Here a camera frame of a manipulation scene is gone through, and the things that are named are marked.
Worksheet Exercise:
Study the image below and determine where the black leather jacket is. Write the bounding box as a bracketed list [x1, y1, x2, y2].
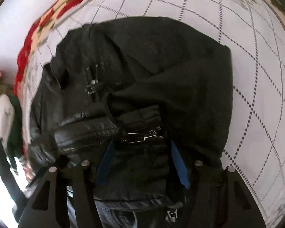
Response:
[28, 15, 234, 228]

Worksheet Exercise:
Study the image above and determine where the green striped folded garment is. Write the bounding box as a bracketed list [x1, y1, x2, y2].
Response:
[7, 95, 26, 175]

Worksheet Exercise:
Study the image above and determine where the white quilted floral mat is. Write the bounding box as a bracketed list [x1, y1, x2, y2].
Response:
[21, 0, 285, 228]

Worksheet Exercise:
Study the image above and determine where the cream folded sweater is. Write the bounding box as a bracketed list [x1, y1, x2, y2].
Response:
[0, 94, 15, 141]

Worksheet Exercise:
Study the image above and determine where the red floral blanket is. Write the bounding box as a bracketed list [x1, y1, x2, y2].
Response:
[13, 0, 110, 179]

